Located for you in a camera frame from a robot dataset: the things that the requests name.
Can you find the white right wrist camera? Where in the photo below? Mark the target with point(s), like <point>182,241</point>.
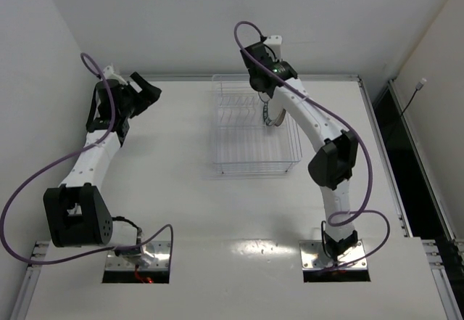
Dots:
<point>274,43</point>

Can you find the grey flower pattern plate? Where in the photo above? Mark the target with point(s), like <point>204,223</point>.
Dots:
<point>264,98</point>

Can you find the white wire dish rack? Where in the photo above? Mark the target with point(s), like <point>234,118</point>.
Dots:
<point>241,144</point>

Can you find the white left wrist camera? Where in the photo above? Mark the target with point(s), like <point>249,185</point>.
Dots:
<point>110,73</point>

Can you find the orange sunburst ceramic plate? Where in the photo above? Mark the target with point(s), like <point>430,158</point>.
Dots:
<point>277,118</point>

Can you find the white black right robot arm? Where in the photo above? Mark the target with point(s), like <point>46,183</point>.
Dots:
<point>335,147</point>

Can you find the metal base plate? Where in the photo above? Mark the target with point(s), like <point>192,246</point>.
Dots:
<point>314,259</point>
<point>154,256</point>

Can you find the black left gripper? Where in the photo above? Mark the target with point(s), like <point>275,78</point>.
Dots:
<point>137,93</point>

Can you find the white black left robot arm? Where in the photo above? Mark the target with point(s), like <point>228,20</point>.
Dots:
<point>76,212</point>

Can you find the green rimmed white plate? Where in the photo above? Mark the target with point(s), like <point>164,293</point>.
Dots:
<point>265,115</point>

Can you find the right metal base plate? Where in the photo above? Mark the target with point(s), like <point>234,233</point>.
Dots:
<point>314,259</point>

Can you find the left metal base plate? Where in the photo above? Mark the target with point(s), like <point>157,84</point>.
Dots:
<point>154,256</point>

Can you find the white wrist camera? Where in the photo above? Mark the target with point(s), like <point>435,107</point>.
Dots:
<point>110,73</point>
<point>274,43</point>

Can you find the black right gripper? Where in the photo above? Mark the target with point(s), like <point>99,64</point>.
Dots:
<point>264,97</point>

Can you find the white front cover board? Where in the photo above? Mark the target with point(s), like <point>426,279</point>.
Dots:
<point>243,280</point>

